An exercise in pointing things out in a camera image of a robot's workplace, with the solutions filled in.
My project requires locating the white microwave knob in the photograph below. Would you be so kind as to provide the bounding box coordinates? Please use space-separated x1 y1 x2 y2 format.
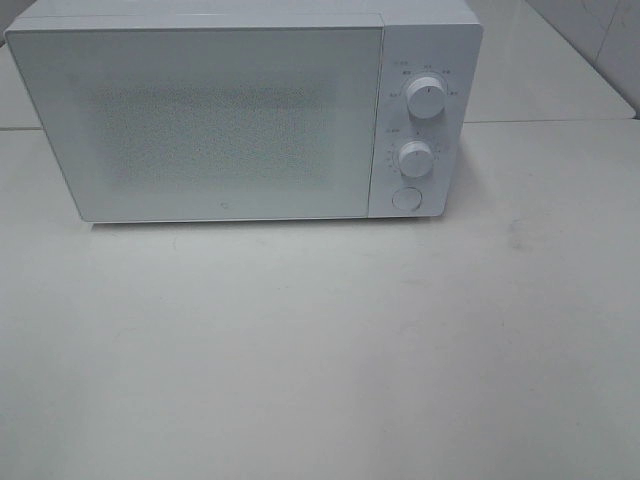
398 141 435 178
405 73 447 120

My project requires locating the white microwave door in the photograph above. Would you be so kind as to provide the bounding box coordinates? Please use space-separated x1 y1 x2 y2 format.
8 28 382 223

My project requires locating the white microwave oven body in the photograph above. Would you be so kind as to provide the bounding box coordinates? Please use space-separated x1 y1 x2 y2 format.
4 1 483 218

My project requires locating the white round door-release button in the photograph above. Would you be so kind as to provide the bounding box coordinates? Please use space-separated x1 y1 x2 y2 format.
392 187 423 211

